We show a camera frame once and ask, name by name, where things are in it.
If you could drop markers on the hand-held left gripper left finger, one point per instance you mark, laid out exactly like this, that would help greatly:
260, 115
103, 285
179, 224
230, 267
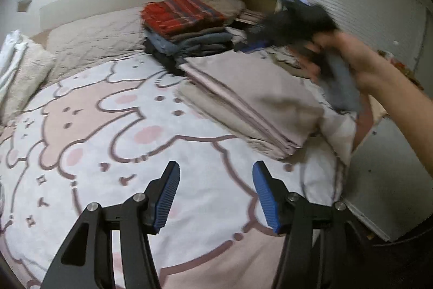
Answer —
167, 197

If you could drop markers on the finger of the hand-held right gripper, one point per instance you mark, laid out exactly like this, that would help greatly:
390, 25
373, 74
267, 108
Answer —
253, 47

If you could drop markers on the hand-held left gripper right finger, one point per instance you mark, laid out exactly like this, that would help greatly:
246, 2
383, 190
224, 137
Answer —
267, 197

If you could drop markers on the pale pink cloth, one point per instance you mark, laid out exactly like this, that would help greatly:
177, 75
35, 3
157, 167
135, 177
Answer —
243, 86

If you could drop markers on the person's right forearm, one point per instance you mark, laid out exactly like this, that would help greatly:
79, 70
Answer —
399, 106

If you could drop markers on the stack of folded clothes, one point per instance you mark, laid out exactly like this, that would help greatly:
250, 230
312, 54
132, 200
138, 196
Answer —
182, 38

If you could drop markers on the person's right hand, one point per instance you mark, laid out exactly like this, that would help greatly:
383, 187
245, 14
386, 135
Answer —
358, 62

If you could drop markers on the beige fleece cloth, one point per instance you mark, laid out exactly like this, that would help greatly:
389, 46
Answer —
226, 4

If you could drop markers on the bunny printed blanket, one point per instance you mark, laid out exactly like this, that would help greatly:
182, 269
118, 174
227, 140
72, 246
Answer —
101, 140

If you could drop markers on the beige quilted pillow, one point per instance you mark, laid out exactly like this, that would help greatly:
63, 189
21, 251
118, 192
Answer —
94, 38

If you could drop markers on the white fluffy blanket pile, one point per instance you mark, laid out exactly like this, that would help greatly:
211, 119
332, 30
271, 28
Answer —
30, 72

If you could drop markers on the white folded cloth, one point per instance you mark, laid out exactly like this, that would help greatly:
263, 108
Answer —
12, 52

